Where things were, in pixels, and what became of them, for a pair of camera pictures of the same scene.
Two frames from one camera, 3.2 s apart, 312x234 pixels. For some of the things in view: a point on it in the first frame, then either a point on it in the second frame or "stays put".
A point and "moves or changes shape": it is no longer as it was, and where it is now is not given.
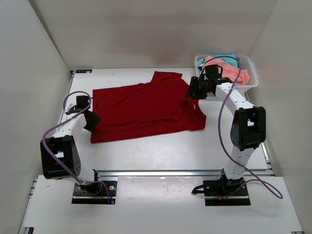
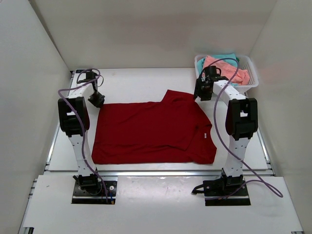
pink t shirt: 230,70 stays put
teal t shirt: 230,58 stays put
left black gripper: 96,118 to 100,101
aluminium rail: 159,173 stays put
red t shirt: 163,106 moves or changes shape
